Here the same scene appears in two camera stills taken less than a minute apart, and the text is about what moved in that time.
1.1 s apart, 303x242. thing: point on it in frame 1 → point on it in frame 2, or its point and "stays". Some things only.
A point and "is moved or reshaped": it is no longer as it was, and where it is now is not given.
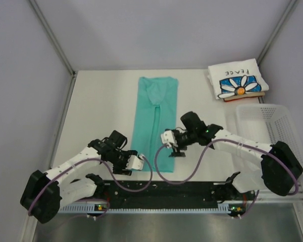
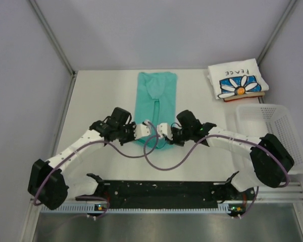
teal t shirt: (156, 110) is moved or reshaped
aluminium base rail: (267, 195) stays
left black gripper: (121, 169) → (131, 127)
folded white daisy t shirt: (229, 79) stays
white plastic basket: (268, 124) stays
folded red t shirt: (255, 95) stays
